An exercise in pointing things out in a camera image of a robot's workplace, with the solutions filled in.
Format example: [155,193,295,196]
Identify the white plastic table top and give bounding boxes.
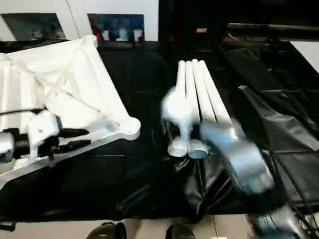
[0,35,142,188]

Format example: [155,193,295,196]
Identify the white plastic table leg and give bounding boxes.
[185,60,210,159]
[167,61,189,158]
[199,60,233,126]
[191,59,221,126]

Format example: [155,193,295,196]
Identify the black plastic mat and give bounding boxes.
[0,39,319,223]

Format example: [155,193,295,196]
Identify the person's black shoes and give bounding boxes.
[164,224,196,239]
[85,221,128,239]

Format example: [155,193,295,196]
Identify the white cabinet with glass doors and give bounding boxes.
[0,0,160,43]

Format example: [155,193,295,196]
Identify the white flat board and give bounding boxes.
[291,41,319,76]

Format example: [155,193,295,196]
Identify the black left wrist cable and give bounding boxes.
[0,107,48,118]

